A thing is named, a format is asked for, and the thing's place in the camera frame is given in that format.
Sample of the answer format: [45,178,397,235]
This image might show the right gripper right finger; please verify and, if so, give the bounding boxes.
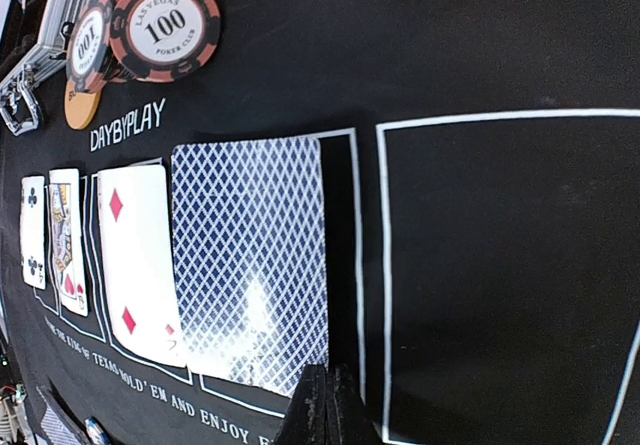
[325,365,382,445]

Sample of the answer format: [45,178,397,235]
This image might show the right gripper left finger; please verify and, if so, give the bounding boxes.
[273,365,326,445]

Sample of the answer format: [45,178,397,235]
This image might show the poker chip stack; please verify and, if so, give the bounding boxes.
[84,417,112,445]

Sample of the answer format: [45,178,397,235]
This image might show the dealt card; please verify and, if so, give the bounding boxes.
[36,387,92,445]

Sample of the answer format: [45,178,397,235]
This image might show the queen of hearts card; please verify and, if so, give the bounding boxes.
[48,168,89,317]

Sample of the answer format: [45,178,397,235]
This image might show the three of clubs card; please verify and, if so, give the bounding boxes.
[20,175,46,290]

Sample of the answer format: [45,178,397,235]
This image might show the orange big blind button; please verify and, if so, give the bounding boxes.
[64,80,102,130]

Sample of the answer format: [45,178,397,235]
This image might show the red brown chip stack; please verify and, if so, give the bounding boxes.
[66,0,221,94]

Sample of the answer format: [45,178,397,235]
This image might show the aluminium poker chip case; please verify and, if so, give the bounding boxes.
[1,0,89,136]

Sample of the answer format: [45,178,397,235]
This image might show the black poker table mat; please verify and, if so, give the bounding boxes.
[1,0,639,444]

